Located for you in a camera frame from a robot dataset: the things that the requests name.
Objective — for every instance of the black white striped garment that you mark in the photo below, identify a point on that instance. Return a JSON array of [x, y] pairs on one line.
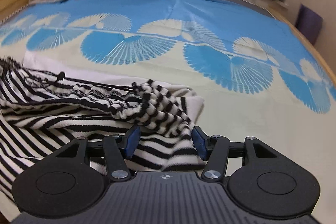
[[42, 111]]

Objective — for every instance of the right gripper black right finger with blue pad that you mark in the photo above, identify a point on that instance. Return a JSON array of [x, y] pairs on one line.
[[256, 177]]

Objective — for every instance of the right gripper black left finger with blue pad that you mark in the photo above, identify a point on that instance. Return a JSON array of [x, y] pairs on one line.
[[74, 177]]

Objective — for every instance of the blue white patterned bedspread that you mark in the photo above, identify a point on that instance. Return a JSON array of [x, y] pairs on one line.
[[241, 71]]

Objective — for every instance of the wooden bed frame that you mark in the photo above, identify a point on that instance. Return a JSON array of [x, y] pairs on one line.
[[309, 42]]

